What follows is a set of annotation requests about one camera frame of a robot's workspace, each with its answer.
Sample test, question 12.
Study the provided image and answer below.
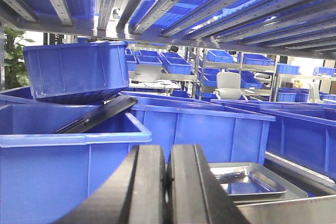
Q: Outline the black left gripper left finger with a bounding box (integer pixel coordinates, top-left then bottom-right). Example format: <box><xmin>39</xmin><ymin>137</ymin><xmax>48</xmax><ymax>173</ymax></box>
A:
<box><xmin>55</xmin><ymin>145</ymin><xmax>166</xmax><ymax>223</ymax></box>

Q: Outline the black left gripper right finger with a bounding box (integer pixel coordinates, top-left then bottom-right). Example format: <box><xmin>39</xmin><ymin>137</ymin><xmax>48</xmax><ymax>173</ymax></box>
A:
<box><xmin>167</xmin><ymin>145</ymin><xmax>249</xmax><ymax>223</ymax></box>

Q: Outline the small silver tray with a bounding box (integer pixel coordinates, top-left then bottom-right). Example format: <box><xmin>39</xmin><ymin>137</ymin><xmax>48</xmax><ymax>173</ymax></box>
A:
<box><xmin>211</xmin><ymin>166</ymin><xmax>287</xmax><ymax>200</ymax></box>

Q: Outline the large silver tray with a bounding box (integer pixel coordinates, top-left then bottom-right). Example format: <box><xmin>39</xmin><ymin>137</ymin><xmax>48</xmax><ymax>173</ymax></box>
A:
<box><xmin>209</xmin><ymin>162</ymin><xmax>308</xmax><ymax>205</ymax></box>

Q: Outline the blue bin upper centre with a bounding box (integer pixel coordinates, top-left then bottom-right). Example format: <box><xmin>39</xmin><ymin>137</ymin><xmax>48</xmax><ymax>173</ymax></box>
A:
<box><xmin>120</xmin><ymin>91</ymin><xmax>276</xmax><ymax>164</ymax></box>

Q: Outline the black flat lid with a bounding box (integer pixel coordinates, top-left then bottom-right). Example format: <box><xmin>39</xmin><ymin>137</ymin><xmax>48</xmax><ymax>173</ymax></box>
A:
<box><xmin>53</xmin><ymin>95</ymin><xmax>138</xmax><ymax>134</ymax></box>

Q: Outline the blue bin upper left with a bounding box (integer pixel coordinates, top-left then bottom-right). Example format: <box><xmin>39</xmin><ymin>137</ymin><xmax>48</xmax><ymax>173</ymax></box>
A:
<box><xmin>1</xmin><ymin>104</ymin><xmax>152</xmax><ymax>223</ymax></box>

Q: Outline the grey office chair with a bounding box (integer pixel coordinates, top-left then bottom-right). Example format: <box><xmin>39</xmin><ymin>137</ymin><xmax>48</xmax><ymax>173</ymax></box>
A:
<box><xmin>213</xmin><ymin>71</ymin><xmax>247</xmax><ymax>100</ymax></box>

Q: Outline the laptop computer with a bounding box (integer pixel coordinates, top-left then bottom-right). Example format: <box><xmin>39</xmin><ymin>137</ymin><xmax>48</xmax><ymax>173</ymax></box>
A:
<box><xmin>132</xmin><ymin>65</ymin><xmax>162</xmax><ymax>82</ymax></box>

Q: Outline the blue bin upper right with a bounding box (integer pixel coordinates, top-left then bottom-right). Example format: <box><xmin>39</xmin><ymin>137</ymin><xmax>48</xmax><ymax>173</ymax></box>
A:
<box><xmin>211</xmin><ymin>99</ymin><xmax>335</xmax><ymax>179</ymax></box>

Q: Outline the tilted blue bin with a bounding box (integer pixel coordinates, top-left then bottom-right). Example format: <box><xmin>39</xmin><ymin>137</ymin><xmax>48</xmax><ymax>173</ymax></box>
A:
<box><xmin>23</xmin><ymin>41</ymin><xmax>129</xmax><ymax>104</ymax></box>

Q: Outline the green plant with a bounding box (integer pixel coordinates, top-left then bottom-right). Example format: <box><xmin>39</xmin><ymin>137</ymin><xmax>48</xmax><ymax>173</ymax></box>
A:
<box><xmin>4</xmin><ymin>26</ymin><xmax>34</xmax><ymax>89</ymax></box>

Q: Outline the stainless steel shelf front rail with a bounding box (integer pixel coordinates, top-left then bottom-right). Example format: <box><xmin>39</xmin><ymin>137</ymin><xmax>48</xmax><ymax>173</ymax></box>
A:
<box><xmin>238</xmin><ymin>195</ymin><xmax>335</xmax><ymax>223</ymax></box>

